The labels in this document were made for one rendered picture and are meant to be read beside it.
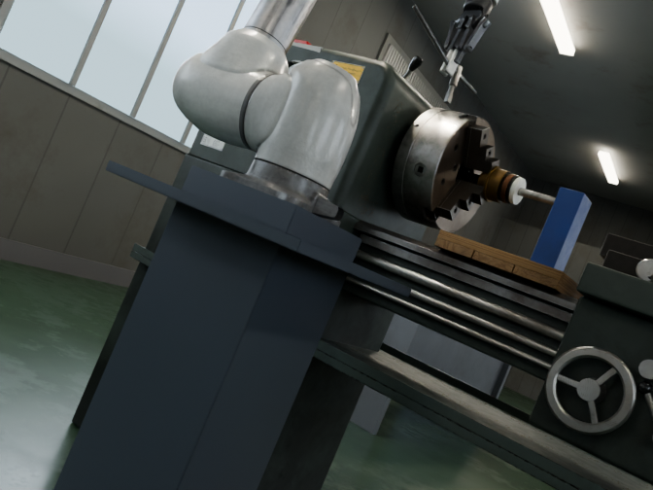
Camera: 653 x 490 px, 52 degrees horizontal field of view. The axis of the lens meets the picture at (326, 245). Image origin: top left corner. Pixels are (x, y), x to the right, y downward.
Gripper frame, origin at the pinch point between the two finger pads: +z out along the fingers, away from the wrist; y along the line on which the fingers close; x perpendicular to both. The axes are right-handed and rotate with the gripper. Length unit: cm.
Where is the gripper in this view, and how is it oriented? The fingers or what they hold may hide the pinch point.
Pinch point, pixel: (451, 62)
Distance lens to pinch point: 194.2
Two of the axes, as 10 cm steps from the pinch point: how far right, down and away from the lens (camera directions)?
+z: -4.4, 8.9, -1.4
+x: 6.5, 4.1, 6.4
